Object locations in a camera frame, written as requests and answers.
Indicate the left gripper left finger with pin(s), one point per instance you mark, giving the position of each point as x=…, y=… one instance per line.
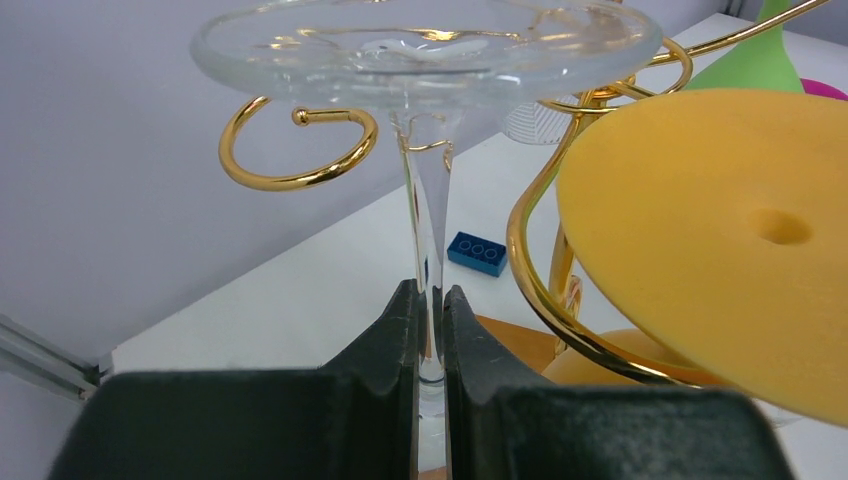
x=355, y=417

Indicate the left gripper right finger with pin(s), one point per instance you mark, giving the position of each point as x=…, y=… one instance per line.
x=505, y=421

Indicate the clear stemmed wine glass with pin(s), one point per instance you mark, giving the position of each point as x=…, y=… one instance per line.
x=535, y=124

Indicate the orange plastic goblet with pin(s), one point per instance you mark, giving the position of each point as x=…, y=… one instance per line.
x=716, y=221

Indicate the clear tall flute glass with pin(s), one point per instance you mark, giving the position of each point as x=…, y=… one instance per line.
x=426, y=63

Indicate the green plastic goblet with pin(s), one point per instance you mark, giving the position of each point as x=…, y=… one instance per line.
x=760, y=62

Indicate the pink plastic goblet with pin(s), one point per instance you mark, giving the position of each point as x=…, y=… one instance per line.
x=818, y=88

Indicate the dark blue block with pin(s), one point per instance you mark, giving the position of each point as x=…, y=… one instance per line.
x=478, y=254

